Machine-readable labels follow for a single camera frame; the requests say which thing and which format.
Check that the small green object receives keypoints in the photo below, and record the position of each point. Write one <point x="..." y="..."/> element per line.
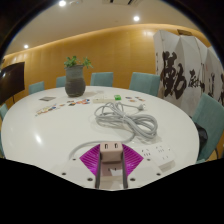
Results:
<point x="118" y="97"/>

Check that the white calligraphy folding screen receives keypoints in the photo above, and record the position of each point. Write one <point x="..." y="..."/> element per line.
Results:
<point x="180" y="66"/>

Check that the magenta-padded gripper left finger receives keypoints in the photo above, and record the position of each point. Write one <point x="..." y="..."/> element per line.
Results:
<point x="87" y="159"/>

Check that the group of ceiling lights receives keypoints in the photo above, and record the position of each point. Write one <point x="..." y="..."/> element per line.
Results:
<point x="136" y="18"/>

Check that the group of teal chairs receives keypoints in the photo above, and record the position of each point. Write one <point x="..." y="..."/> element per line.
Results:
<point x="145" y="83"/>

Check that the ceiling air vent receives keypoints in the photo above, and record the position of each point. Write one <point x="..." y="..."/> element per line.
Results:
<point x="116" y="1"/>

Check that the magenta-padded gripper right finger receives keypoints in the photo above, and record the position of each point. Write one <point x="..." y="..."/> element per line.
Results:
<point x="134" y="159"/>

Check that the small beige charger block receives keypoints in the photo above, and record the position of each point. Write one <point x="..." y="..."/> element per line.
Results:
<point x="111" y="154"/>

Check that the black wall screen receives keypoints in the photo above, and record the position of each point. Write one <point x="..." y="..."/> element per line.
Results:
<point x="11" y="81"/>

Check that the small white power strip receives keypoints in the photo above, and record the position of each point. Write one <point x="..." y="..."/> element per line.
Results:
<point x="102" y="99"/>

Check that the colourful small cards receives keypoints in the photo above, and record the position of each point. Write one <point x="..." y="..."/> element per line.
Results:
<point x="135" y="99"/>
<point x="46" y="109"/>

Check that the small grey card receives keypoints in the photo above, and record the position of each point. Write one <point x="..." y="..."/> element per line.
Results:
<point x="47" y="98"/>

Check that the potted plant in grey vase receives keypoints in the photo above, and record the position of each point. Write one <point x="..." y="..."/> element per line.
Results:
<point x="75" y="83"/>

